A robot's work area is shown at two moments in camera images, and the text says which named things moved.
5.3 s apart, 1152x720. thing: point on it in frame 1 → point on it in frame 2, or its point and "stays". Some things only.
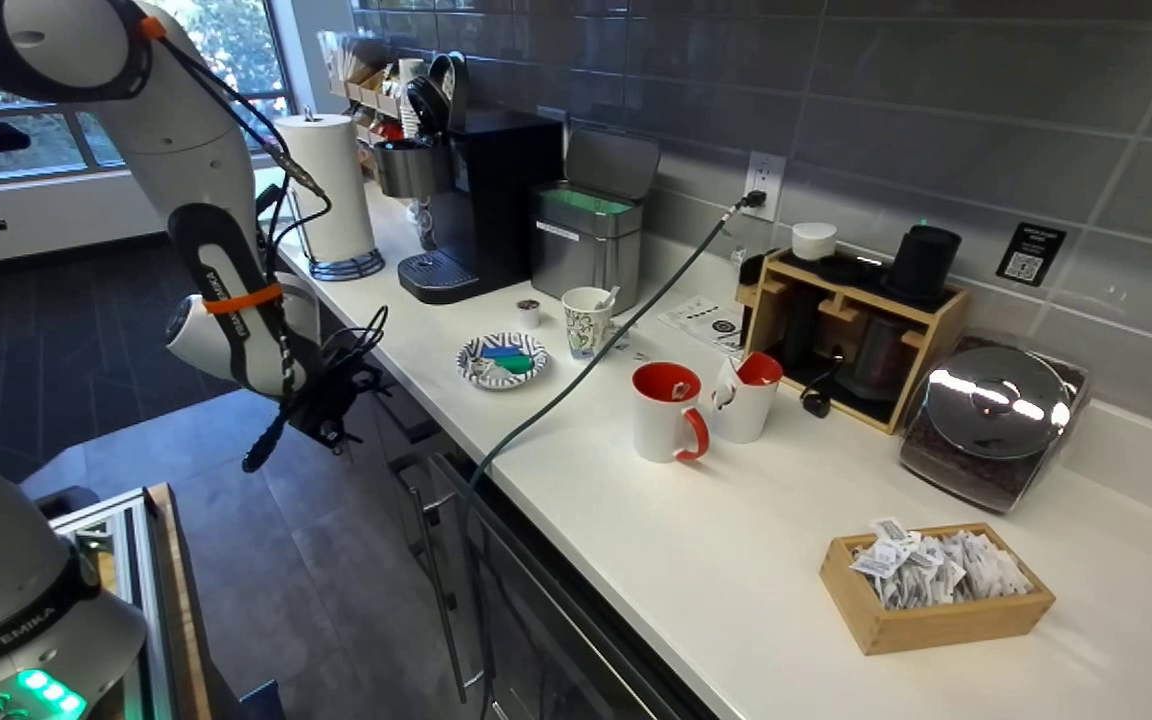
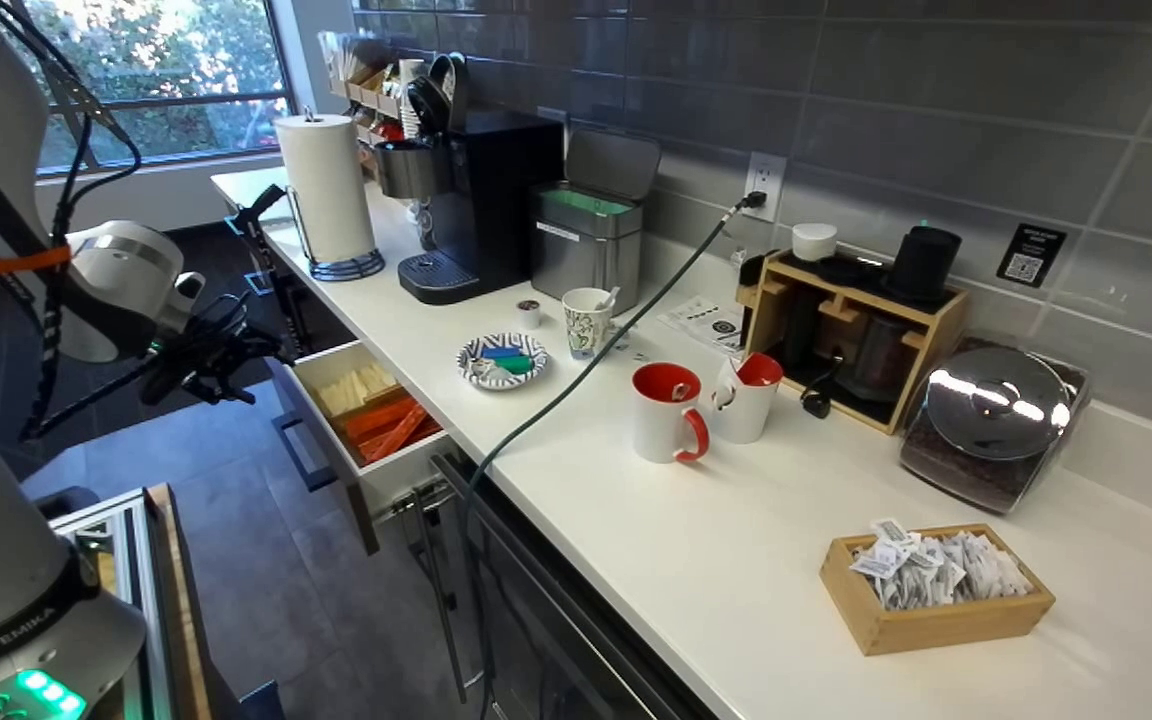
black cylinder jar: [925, 259] stays
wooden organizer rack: [861, 341] stays
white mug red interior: [751, 396] stays
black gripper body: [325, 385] → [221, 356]
